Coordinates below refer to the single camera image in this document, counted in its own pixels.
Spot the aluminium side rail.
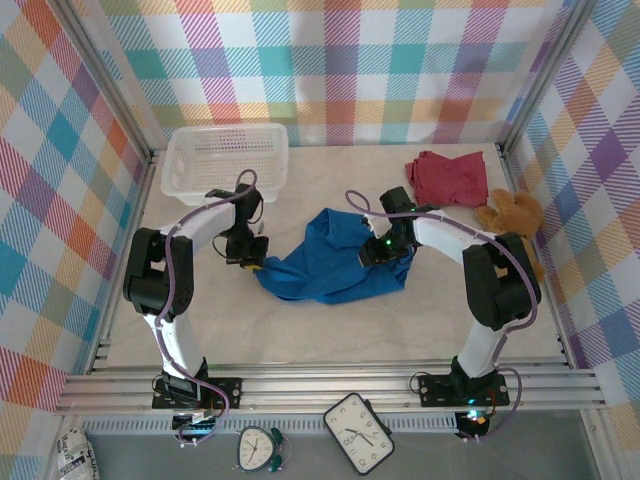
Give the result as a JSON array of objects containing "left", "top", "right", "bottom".
[
  {"left": 87, "top": 149, "right": 159, "bottom": 374},
  {"left": 497, "top": 144, "right": 576, "bottom": 371}
]

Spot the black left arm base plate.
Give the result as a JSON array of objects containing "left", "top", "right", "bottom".
[{"left": 152, "top": 375, "right": 243, "bottom": 411}]

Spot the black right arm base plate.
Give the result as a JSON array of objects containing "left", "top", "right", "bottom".
[{"left": 417, "top": 373, "right": 511, "bottom": 407}]

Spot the blue tank top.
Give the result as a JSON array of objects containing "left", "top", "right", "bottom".
[{"left": 254, "top": 207, "right": 416, "bottom": 306}]

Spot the newspaper print bag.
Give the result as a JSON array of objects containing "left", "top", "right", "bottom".
[{"left": 56, "top": 427, "right": 99, "bottom": 480}]

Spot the white plastic mesh basket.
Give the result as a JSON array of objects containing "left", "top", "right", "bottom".
[{"left": 160, "top": 123, "right": 290, "bottom": 206}]

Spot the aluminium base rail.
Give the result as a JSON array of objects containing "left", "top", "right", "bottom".
[{"left": 54, "top": 367, "right": 609, "bottom": 416}]

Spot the small green alarm clock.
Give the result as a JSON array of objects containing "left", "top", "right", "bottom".
[{"left": 234, "top": 426, "right": 291, "bottom": 474}]

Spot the black square analogue clock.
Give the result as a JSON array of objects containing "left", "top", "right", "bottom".
[{"left": 323, "top": 392, "right": 396, "bottom": 476}]

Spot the brown teddy bear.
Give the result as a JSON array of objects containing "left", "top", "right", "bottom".
[{"left": 474, "top": 188, "right": 547, "bottom": 281}]

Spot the aluminium frame post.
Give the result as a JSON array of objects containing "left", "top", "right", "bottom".
[
  {"left": 52, "top": 0, "right": 157, "bottom": 160},
  {"left": 497, "top": 0, "right": 601, "bottom": 156}
]

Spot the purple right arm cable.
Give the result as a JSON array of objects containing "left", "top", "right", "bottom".
[{"left": 345, "top": 188, "right": 542, "bottom": 444}]

